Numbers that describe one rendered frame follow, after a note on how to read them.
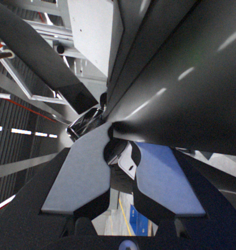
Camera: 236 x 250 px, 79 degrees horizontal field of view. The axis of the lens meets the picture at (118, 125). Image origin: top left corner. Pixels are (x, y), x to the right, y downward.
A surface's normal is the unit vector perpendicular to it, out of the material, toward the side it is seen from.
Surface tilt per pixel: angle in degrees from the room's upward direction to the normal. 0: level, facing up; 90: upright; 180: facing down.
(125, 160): 53
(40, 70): 132
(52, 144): 90
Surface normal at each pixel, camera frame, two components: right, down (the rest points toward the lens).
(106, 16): -0.70, 0.61
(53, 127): 0.11, -0.12
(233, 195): -0.62, -0.01
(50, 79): 0.77, -0.52
